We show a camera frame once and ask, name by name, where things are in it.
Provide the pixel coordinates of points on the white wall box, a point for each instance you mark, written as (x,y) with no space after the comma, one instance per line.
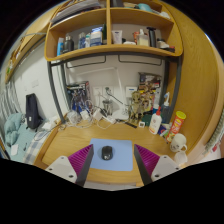
(131,92)

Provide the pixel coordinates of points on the clear glass jar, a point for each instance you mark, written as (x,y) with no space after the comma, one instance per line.
(72,117)

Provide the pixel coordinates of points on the white wall socket plate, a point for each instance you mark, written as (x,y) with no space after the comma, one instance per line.
(97,91)

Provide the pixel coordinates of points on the light blue mouse pad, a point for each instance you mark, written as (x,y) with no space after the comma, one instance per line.
(121,155)

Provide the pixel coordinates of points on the plaid bed sheet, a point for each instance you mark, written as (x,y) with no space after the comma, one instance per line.
(35,148)

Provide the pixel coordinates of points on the golden robot model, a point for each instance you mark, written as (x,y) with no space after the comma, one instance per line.
(148,96)

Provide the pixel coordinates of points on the dark blue model kit box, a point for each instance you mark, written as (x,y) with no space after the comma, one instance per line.
(78,96)

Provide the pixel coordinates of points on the curved wooden cabinet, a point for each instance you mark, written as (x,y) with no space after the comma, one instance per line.
(200,73)

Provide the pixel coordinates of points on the red chip canister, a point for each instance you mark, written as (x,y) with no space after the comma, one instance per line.
(176,126)

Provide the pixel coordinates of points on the white mug with face print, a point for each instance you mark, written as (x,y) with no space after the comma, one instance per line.
(177,142)

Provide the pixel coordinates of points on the wooden shelf unit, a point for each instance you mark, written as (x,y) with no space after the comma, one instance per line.
(110,50)

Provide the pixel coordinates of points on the white desk lamp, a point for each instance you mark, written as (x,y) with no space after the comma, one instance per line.
(118,86)

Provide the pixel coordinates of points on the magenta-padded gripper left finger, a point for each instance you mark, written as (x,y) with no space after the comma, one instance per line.
(60,166)

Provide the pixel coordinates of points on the brown tree figure toy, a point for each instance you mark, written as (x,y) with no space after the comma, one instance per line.
(135,106)

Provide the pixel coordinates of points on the white power adapter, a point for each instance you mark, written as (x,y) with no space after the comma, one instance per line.
(97,115)

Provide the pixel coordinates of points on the clear plastic food container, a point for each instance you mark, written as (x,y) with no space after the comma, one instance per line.
(181,159)

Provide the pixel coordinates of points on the black slim bar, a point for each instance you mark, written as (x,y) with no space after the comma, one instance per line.
(130,125)

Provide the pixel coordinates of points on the colourful figure box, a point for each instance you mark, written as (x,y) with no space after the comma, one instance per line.
(150,78)

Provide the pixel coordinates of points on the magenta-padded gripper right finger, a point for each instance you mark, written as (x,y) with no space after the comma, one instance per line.
(166,165)

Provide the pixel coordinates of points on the black bag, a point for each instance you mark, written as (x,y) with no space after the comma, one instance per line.
(33,111)

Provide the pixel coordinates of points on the metal cup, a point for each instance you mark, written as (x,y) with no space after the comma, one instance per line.
(107,107)

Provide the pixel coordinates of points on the black computer mouse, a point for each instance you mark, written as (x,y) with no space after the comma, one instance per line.
(107,153)

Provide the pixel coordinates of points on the blue red small pack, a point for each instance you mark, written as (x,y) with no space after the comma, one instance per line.
(164,130)

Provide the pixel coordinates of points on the small white desk clock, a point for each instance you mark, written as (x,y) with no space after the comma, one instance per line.
(141,124)

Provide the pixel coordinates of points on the small white charger block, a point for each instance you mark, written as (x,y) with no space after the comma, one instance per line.
(84,115)

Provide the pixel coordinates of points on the white bottle with red cap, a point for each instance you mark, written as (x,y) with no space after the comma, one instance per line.
(155,124)

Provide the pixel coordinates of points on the wooden wall shelf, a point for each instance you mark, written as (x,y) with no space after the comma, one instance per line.
(23,53)

